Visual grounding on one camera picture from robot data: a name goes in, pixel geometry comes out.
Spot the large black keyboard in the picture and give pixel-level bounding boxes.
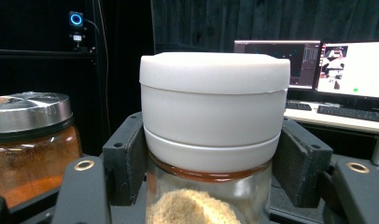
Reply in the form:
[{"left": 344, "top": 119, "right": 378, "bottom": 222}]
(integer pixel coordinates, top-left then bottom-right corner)
[{"left": 316, "top": 105, "right": 379, "bottom": 124}]

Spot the bright screen monitor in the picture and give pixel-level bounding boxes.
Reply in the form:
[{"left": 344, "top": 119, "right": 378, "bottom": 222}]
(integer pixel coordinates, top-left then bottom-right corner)
[{"left": 315, "top": 40, "right": 379, "bottom": 101}]

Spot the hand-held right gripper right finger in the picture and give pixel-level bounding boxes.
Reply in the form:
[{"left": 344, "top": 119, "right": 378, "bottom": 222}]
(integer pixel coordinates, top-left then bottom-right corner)
[{"left": 271, "top": 118, "right": 334, "bottom": 209}]

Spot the small black keyboard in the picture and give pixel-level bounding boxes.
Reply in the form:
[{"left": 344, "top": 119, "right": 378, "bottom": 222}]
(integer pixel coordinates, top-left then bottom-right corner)
[{"left": 285, "top": 101, "right": 313, "bottom": 112}]

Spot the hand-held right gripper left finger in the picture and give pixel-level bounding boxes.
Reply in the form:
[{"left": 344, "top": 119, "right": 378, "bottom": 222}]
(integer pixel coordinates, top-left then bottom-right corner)
[{"left": 102, "top": 111, "right": 148, "bottom": 207}]

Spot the black camera with blue ring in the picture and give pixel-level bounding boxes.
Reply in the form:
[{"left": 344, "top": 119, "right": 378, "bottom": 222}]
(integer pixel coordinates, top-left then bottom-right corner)
[{"left": 67, "top": 10, "right": 85, "bottom": 52}]

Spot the dark screen monitor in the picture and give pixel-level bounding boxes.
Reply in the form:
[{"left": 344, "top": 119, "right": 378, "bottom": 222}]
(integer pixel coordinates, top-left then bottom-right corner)
[{"left": 233, "top": 39, "right": 322, "bottom": 91}]

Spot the glass jar with pale grains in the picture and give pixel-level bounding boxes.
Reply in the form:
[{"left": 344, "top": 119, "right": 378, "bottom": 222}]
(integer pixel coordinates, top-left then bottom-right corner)
[{"left": 145, "top": 151, "right": 274, "bottom": 224}]

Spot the white jar lid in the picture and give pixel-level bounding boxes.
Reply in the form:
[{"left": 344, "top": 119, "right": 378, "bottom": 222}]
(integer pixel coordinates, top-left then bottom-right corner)
[{"left": 139, "top": 51, "right": 291, "bottom": 175}]

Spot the white desk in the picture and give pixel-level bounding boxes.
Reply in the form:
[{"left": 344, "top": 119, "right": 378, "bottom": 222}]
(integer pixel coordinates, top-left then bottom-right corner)
[{"left": 283, "top": 100, "right": 379, "bottom": 167}]

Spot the silver metal jar lid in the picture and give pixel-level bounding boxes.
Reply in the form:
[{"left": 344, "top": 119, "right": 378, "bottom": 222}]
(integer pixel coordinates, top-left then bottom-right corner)
[{"left": 0, "top": 91, "right": 75, "bottom": 144}]

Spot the dark curtain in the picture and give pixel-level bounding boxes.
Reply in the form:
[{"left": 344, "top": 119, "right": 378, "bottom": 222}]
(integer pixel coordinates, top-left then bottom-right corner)
[{"left": 150, "top": 0, "right": 379, "bottom": 54}]

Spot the black metal stand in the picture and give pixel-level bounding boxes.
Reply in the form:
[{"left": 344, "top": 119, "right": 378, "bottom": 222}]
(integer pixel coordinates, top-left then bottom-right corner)
[{"left": 0, "top": 0, "right": 102, "bottom": 147}]

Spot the black cable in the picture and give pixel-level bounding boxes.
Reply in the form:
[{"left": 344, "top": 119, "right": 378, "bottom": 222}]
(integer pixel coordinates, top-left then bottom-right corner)
[{"left": 83, "top": 0, "right": 113, "bottom": 135}]

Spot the glass jar with orange powder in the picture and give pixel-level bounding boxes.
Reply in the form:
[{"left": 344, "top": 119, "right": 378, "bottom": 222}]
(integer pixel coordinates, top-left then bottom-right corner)
[{"left": 0, "top": 124, "right": 83, "bottom": 209}]

